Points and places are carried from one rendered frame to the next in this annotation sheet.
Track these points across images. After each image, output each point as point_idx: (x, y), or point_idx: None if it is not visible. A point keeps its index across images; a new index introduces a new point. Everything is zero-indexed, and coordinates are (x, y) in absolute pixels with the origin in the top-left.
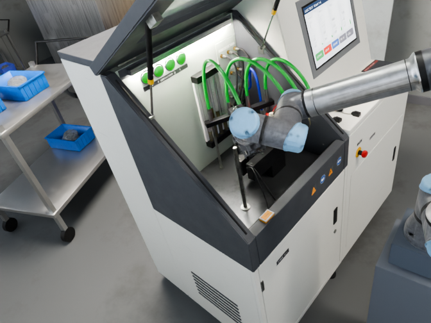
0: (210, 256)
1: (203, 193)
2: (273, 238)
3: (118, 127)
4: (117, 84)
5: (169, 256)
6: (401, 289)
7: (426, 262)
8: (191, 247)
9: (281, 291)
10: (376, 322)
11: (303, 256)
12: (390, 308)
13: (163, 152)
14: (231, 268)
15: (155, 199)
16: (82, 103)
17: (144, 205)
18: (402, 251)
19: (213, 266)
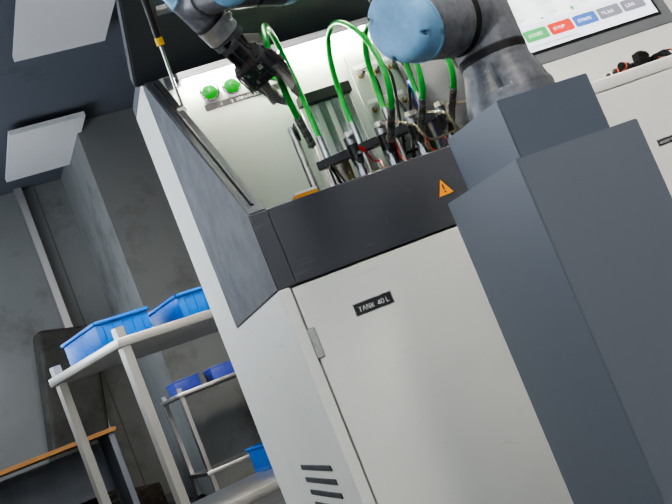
0: (273, 347)
1: (211, 171)
2: (326, 240)
3: (173, 170)
4: (154, 88)
5: (289, 468)
6: (488, 230)
7: (480, 134)
8: (268, 363)
9: (401, 409)
10: (535, 387)
11: (465, 351)
12: (514, 309)
13: (185, 146)
14: (280, 334)
15: (226, 291)
16: (160, 178)
17: (235, 338)
18: (459, 142)
19: (285, 375)
